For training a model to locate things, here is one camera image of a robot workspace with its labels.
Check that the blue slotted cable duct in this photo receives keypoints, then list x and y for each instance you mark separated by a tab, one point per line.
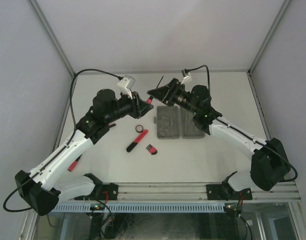
126	208

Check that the grey plastic tool case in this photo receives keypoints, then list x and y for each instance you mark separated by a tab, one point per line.
174	123

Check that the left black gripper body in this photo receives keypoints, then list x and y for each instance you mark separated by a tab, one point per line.
128	106

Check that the long red black screwdriver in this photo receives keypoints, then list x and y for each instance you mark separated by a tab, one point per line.
74	164

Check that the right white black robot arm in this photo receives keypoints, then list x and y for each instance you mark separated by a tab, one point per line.
268	161

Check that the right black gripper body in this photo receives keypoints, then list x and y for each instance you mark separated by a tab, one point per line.
176	96

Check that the black tape roll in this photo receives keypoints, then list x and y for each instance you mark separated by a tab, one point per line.
139	128

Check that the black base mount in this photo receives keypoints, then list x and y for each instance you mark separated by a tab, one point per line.
103	192
216	192

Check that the red black utility knife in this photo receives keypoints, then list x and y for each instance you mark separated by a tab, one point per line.
136	141

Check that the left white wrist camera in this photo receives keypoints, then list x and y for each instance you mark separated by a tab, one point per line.
125	85

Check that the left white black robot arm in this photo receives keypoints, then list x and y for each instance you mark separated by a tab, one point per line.
38	186

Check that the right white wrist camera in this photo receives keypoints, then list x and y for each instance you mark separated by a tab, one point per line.
186	76

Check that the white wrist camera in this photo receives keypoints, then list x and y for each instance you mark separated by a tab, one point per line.
125	85
186	76

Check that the aluminium front rail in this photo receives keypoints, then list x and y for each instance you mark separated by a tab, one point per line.
196	192

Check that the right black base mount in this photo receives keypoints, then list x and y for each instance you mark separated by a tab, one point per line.
216	192

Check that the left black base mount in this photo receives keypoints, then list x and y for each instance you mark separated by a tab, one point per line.
103	192

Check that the red hex key set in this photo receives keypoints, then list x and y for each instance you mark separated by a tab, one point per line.
151	149

